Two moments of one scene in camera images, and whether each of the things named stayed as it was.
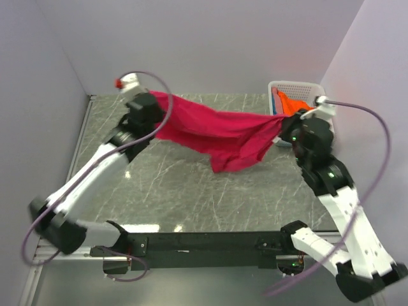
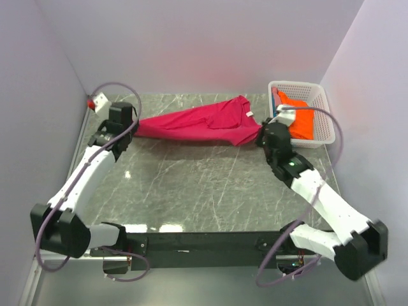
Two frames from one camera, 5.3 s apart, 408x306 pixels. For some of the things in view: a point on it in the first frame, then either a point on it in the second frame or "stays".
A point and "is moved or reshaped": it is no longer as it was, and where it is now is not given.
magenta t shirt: (234, 139) is moved or reshaped
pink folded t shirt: (279, 109) stays
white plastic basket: (305, 91) stays
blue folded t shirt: (274, 108) stays
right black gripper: (289, 122) → (262, 131)
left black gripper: (160, 113) → (134, 129)
